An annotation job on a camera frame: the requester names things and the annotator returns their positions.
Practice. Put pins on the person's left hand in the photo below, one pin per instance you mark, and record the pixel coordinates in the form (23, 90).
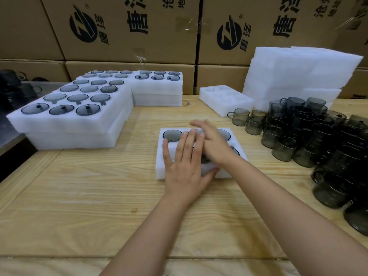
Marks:
(184, 181)

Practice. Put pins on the person's right hand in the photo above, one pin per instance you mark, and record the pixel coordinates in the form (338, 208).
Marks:
(218, 149)

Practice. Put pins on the pile of smoky glass mugs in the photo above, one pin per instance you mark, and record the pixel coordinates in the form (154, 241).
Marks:
(316, 132)

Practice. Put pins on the stack of white foam trays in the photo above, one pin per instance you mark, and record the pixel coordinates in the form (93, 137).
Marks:
(296, 68)

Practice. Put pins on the dark mugs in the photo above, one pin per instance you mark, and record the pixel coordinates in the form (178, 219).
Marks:
(14, 91)

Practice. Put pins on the person's right forearm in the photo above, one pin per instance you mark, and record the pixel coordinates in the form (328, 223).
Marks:
(287, 215)

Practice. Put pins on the person's left forearm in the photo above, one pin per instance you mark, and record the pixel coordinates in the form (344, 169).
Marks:
(143, 241)

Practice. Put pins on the stainless steel table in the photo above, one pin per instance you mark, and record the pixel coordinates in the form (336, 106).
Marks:
(51, 86)

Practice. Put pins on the black round object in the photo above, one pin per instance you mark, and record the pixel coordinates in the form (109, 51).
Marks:
(40, 79)

